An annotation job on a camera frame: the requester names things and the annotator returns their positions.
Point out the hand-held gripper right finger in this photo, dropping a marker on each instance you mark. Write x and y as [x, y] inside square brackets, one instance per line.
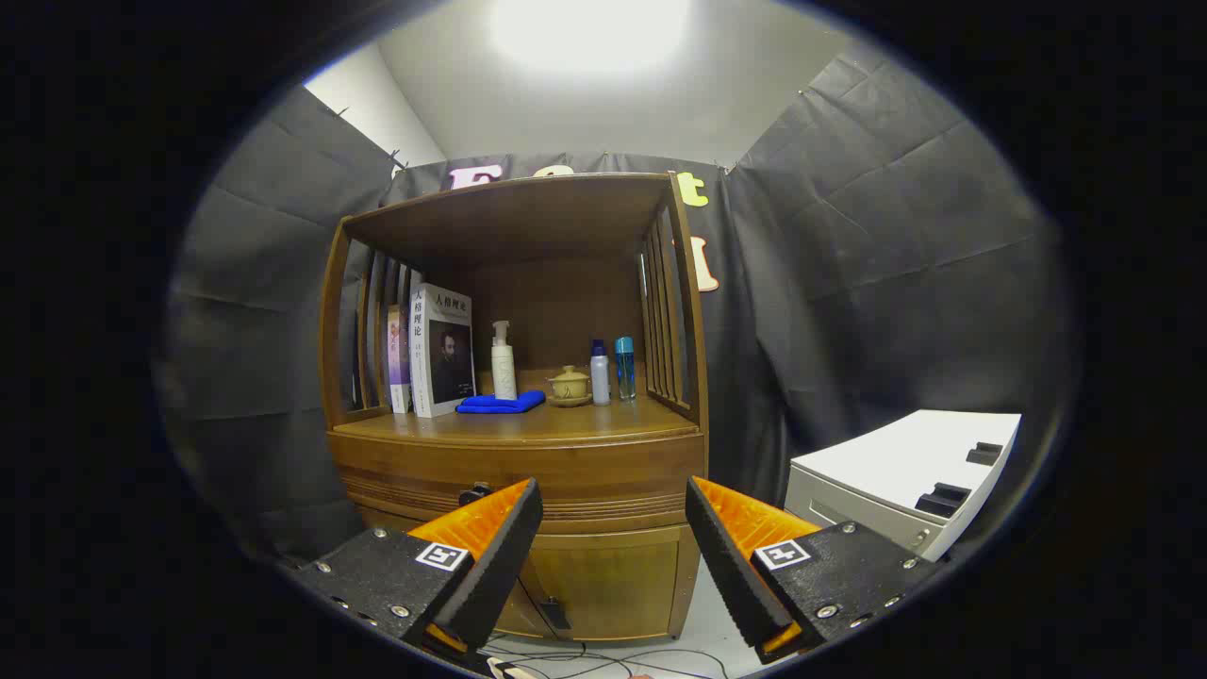
[731, 566]

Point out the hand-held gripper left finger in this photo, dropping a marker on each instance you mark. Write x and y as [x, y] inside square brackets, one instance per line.
[500, 566]

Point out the black drawer knob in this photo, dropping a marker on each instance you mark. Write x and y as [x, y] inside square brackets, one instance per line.
[474, 493]

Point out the wooden drawer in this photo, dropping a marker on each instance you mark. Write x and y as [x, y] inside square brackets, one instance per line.
[603, 471]

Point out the wooden countertop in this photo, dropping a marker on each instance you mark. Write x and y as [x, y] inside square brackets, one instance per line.
[585, 422]

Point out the white drawer unit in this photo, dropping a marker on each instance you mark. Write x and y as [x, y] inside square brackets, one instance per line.
[896, 462]

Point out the wooden cabinet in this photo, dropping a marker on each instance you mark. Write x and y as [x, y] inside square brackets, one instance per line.
[528, 217]

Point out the blue folded cloth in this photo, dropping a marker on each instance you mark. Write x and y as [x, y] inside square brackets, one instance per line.
[500, 404]

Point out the white pump bottle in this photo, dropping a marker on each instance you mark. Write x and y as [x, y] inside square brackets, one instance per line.
[504, 372]

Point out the yellow lidded teacup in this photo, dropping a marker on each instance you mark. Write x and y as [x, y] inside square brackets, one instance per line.
[570, 385]

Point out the white bottle blue cap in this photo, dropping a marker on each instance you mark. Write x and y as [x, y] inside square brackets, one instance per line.
[600, 377]

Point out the blue translucent bottle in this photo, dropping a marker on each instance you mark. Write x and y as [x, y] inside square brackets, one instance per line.
[625, 372]

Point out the white portrait book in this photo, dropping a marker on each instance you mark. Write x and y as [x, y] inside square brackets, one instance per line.
[443, 349]

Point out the purple book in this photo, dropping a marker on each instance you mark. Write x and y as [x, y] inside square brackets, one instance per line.
[399, 358]

